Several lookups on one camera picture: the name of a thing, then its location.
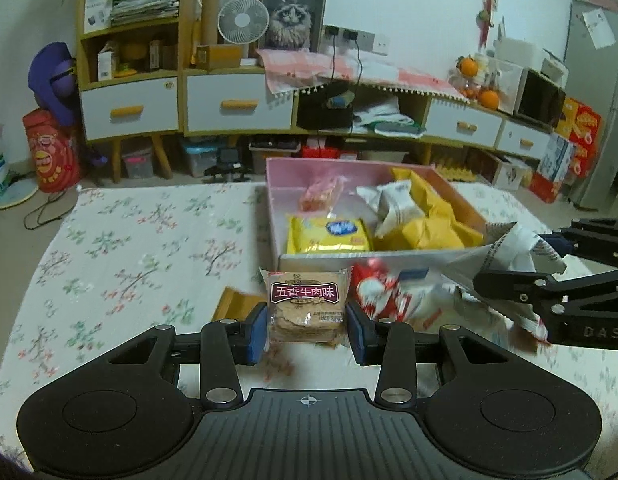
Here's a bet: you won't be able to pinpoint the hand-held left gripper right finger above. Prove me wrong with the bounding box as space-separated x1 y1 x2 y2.
345 302 516 406

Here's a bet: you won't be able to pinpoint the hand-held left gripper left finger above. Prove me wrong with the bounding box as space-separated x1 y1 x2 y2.
105 305 270 407

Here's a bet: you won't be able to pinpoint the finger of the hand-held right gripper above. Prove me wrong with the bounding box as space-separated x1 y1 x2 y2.
471 266 618 318
539 217 618 267

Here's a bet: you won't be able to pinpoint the white printed packet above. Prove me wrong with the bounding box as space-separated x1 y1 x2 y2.
441 222 568 346

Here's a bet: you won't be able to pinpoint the brown label biscuit packet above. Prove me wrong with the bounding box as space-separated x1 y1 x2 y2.
259 267 354 348

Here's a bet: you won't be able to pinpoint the pink cardboard box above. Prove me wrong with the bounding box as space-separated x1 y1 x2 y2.
265 157 490 281

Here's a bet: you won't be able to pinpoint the large yellow snack bag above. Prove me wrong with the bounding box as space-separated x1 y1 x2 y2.
371 167 488 252

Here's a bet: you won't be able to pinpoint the small yellow snack packet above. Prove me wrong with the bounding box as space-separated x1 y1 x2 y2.
286 215 373 256

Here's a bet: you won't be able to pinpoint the white pillow snack packet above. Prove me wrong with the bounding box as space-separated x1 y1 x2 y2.
356 182 426 238

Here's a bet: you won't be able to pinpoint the pink snack packet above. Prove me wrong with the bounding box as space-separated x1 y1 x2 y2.
299 176 346 212

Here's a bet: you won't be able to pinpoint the yellow packet on table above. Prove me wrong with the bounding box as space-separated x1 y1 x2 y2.
211 287 263 322

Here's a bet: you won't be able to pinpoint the red white snack packet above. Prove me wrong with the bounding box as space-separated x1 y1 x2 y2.
350 259 415 322
399 270 470 334

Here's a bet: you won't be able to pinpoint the printed carton box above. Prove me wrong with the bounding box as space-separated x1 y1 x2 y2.
529 132 578 204

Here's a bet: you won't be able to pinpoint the white cardboard box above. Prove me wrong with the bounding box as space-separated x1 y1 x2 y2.
481 152 535 191

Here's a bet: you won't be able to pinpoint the orange red snack carton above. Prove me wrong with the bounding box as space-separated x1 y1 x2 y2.
556 97 602 177

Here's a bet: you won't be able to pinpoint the white cabinet drawer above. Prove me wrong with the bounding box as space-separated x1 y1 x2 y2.
423 97 505 149
496 119 552 161
80 76 180 141
186 74 295 132

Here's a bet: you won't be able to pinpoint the yellow egg tray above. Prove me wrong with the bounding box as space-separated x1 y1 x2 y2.
431 160 476 184

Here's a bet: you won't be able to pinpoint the grey refrigerator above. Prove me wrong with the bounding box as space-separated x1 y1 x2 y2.
564 0 618 211

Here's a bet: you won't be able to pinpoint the floral printed blanket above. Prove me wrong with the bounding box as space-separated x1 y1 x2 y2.
0 182 618 480

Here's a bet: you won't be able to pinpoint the black microwave oven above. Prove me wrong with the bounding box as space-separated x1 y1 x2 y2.
518 69 568 121

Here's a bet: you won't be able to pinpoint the low wooden cabinet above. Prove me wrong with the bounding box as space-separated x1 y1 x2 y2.
181 45 560 167

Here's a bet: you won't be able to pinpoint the black device on floor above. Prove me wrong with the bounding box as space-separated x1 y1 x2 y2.
204 147 253 184

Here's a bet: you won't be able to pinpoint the clear plastic bin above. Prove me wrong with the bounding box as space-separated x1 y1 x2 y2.
361 149 407 163

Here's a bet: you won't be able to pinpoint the red boxes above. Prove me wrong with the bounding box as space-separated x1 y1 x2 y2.
301 145 360 160

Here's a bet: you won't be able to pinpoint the bowl of small oranges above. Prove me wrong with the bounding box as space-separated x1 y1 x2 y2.
456 75 482 99

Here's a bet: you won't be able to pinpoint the folded papers in cabinet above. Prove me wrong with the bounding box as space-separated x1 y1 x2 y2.
351 97 428 139

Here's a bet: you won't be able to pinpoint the black bag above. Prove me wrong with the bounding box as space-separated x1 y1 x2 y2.
296 85 358 131

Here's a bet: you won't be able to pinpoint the pink tablecloth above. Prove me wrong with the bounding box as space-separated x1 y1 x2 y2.
256 49 470 106

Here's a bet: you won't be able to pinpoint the red printed bag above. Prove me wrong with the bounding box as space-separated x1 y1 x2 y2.
22 108 85 194

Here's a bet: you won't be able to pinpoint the small brown cardboard box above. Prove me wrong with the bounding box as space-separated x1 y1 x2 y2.
196 44 243 71

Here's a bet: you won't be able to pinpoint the framed cat picture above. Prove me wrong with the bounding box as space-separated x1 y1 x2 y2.
254 0 329 54

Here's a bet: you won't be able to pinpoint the tall wooden shelf cabinet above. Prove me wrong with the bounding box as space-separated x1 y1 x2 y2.
76 0 200 182

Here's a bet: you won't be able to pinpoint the purple plush toy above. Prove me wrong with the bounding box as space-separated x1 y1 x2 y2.
28 42 83 128

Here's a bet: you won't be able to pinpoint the stack of papers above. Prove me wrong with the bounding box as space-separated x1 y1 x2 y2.
110 0 181 26

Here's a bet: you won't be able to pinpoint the small white box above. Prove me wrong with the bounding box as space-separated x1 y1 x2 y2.
84 0 114 29

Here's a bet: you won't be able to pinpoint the black cable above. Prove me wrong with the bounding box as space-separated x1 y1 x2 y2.
329 35 365 88

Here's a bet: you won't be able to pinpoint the wall sockets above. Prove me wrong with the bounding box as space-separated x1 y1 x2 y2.
323 25 390 56

